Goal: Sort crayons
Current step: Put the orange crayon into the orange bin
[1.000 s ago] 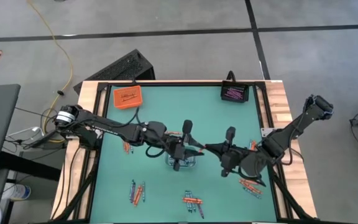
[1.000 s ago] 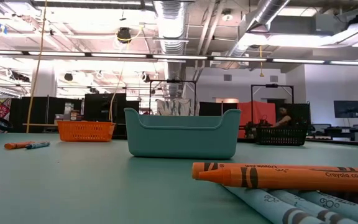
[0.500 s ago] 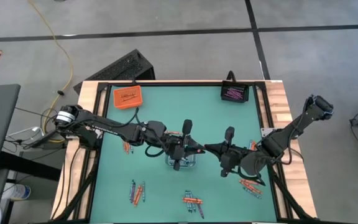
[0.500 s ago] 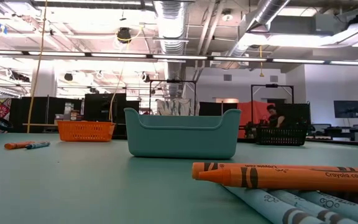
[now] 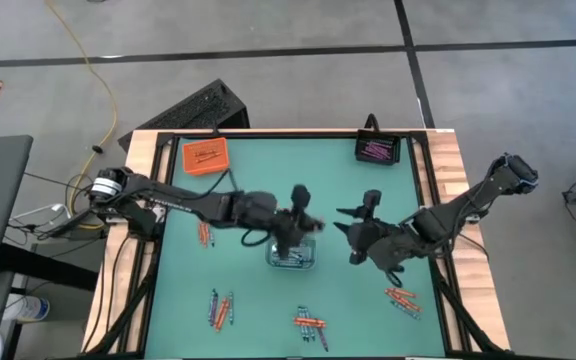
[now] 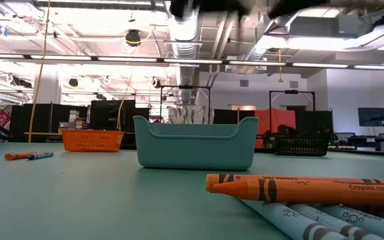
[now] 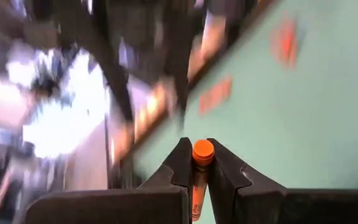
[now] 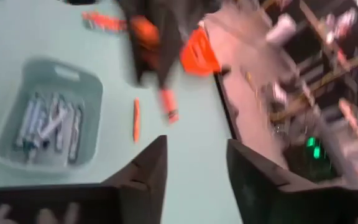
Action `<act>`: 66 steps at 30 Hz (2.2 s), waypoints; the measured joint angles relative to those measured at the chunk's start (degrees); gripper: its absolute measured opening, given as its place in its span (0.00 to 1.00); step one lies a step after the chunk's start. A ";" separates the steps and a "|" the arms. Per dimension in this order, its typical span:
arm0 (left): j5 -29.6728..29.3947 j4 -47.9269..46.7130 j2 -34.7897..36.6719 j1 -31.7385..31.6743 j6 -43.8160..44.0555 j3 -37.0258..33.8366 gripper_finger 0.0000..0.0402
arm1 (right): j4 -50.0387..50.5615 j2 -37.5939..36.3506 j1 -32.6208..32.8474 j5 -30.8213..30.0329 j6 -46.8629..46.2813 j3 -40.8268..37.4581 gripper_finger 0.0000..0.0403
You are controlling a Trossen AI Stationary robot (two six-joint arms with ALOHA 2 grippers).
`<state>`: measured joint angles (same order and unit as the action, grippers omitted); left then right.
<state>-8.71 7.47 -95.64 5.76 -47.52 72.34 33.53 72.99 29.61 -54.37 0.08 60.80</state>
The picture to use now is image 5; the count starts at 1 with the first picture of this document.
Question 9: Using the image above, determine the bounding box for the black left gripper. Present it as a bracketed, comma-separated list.
[271, 207, 327, 261]

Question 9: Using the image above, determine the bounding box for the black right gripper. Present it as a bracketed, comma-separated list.
[332, 206, 412, 274]

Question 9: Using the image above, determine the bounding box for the clear centre tray with screws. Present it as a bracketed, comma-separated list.
[265, 234, 318, 272]

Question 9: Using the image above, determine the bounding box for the black plastic basket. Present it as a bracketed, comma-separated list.
[354, 128, 402, 167]

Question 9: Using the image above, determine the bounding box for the orange plastic basket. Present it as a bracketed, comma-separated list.
[181, 136, 231, 177]

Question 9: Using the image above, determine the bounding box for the black floor beam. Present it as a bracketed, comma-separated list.
[0, 242, 100, 292]

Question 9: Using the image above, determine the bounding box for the white plastic bottle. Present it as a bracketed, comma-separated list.
[2, 293, 51, 323]

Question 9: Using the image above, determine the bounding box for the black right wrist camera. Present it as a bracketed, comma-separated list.
[361, 188, 383, 221]

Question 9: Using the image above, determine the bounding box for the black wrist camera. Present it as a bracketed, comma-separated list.
[361, 188, 383, 221]
[290, 183, 313, 211]

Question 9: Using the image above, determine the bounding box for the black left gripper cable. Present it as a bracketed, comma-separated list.
[206, 168, 270, 248]

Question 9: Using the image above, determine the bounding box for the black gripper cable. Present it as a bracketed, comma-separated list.
[206, 168, 270, 248]
[384, 264, 406, 290]

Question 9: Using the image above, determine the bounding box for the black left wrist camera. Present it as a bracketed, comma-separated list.
[290, 183, 313, 211]

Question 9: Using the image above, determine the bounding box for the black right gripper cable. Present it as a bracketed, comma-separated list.
[384, 264, 406, 290]

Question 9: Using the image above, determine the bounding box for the wooden table frame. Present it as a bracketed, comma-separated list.
[81, 128, 513, 360]

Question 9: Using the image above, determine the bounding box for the yellow cable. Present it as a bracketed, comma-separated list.
[42, 0, 120, 231]

